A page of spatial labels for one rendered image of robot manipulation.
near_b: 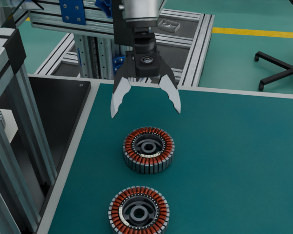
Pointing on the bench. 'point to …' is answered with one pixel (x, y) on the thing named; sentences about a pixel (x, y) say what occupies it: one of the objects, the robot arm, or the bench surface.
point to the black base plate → (49, 129)
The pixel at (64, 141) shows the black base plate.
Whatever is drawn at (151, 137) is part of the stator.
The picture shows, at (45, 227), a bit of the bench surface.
